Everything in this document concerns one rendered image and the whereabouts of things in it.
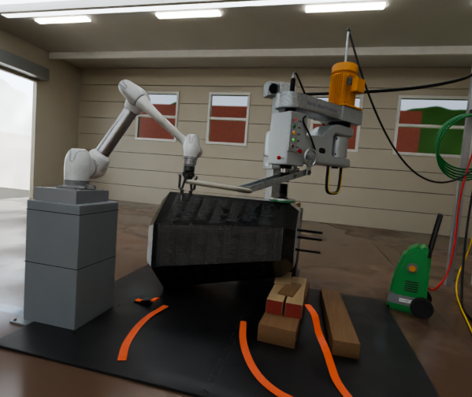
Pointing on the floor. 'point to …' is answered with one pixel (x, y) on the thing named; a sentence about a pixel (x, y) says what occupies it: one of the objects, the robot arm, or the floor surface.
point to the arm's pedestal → (68, 262)
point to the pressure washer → (414, 279)
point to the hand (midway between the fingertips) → (185, 195)
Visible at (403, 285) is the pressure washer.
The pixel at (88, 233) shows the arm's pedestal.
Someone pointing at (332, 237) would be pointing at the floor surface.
